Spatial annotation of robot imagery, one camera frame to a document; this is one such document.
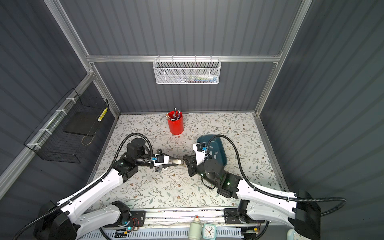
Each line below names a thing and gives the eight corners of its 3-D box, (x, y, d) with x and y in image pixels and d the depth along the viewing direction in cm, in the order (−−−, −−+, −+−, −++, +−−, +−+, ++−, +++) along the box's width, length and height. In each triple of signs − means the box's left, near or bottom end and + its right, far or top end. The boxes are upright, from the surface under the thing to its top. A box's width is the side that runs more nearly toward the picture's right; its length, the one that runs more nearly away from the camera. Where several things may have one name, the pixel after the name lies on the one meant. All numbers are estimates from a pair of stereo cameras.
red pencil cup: (169, 135, 109) (166, 120, 96) (171, 125, 116) (168, 109, 103) (183, 135, 109) (181, 120, 96) (183, 125, 116) (182, 109, 103)
